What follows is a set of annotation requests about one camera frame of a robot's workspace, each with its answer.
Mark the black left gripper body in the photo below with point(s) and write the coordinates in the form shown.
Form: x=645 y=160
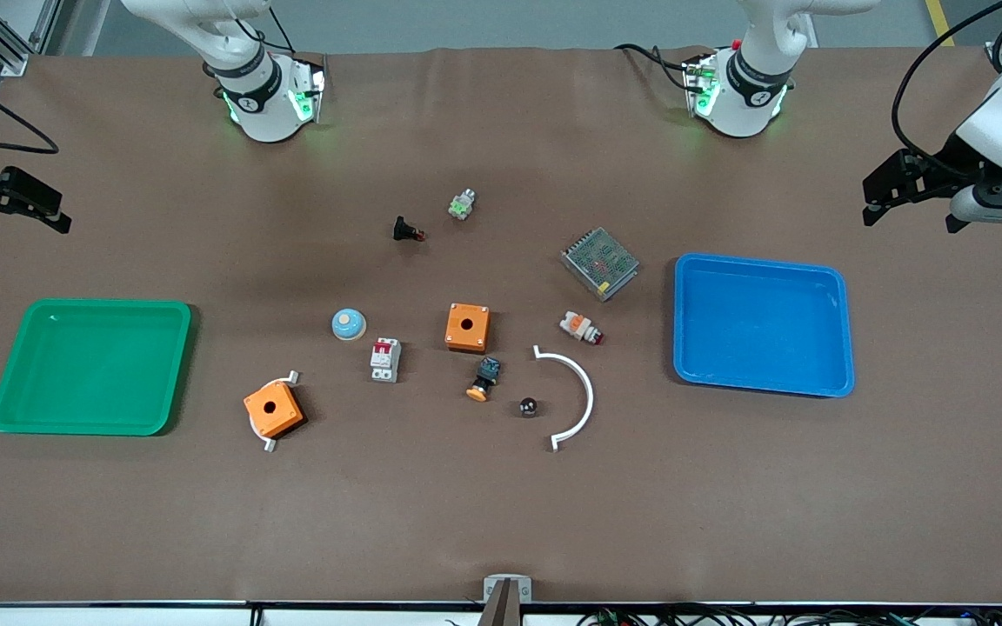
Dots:
x=941 y=163

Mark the white red circuit breaker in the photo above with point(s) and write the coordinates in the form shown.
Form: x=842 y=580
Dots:
x=385 y=360

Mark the small black round capacitor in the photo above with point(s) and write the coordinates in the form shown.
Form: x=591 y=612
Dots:
x=529 y=407

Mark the green plastic tray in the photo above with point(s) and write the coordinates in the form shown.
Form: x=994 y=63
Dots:
x=90 y=367

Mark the blue plastic tray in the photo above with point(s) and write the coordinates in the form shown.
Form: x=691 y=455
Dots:
x=762 y=323

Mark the metal mesh power supply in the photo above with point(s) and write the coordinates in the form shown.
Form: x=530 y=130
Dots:
x=600 y=263

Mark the orange button box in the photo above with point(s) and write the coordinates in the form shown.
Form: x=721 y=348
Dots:
x=273 y=409
x=468 y=327

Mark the blue dome buzzer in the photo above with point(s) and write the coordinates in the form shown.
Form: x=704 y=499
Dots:
x=349 y=324

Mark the red orange white push button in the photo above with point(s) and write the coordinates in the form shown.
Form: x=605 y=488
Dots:
x=581 y=327

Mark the white curved plastic arc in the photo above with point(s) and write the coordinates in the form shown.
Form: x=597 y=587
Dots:
x=584 y=387

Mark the orange head black push button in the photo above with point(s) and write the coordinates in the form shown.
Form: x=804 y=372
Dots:
x=485 y=379

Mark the brown table cover mat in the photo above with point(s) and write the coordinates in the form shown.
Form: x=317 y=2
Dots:
x=501 y=504

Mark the aluminium frame profile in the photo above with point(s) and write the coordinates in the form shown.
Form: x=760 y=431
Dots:
x=5 y=35

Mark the orange box with bracket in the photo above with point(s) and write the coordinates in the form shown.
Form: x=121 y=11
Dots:
x=292 y=378

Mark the green white push switch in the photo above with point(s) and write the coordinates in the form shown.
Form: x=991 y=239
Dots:
x=463 y=204

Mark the grey metal table bracket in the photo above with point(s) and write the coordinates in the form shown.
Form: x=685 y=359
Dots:
x=507 y=589

